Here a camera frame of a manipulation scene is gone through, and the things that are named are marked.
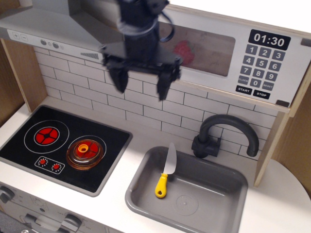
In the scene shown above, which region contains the grey oven knob left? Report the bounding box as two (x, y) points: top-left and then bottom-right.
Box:
(0, 186), (15, 203)

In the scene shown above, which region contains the grey oven knob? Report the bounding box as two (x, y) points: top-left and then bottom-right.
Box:
(0, 186), (15, 203)
(61, 214), (82, 232)

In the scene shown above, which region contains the grey oven knob right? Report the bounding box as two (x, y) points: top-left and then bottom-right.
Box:
(61, 214), (82, 232)

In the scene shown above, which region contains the black toy stove top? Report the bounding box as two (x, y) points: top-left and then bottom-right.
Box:
(0, 106), (132, 197)

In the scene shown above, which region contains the dark grey toy faucet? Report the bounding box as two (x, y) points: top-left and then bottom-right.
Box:
(191, 114), (259, 158)

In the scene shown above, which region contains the yellow handled toy knife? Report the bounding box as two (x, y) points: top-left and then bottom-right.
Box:
(155, 143), (177, 199)

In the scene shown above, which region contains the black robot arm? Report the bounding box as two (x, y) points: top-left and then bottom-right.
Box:
(101, 0), (183, 100)

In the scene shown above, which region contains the grey toy sink basin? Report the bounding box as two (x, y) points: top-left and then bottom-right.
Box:
(125, 147), (248, 233)

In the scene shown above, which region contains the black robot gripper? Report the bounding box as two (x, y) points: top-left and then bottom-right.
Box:
(100, 31), (182, 100)

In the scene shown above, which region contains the wooden toy kitchen frame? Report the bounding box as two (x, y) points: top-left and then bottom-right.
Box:
(0, 0), (311, 187)

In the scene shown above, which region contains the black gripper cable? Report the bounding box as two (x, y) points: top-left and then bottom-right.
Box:
(158, 11), (175, 43)

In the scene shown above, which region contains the red toy strawberry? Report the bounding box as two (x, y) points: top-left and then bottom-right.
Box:
(173, 40), (195, 66)

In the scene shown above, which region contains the grey range hood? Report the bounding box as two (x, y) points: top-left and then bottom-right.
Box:
(0, 0), (122, 63)

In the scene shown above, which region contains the transparent orange pot lid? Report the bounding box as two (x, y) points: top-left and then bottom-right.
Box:
(66, 139), (105, 170)

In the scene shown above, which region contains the white toy microwave door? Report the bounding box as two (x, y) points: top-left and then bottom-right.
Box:
(165, 9), (311, 108)

